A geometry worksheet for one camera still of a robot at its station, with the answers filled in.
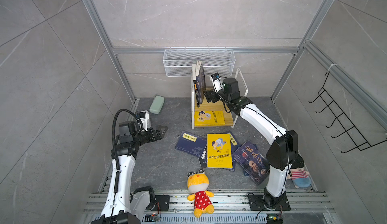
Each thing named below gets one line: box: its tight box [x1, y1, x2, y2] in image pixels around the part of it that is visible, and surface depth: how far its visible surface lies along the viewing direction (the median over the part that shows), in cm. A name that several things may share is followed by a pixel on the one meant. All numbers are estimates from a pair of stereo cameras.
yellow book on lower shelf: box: [194, 109, 226, 127], surface depth 103 cm
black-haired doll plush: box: [287, 154, 312, 189], surface depth 79 cm
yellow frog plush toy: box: [187, 169, 215, 218], surface depth 74 cm
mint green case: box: [149, 95, 165, 115], surface depth 115 cm
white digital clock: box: [136, 110, 152, 132], surface depth 69 cm
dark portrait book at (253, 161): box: [231, 141, 271, 186], surface depth 85 cm
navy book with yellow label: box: [174, 130, 208, 158], surface depth 96 cm
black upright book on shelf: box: [191, 64, 201, 108], surface depth 79 cm
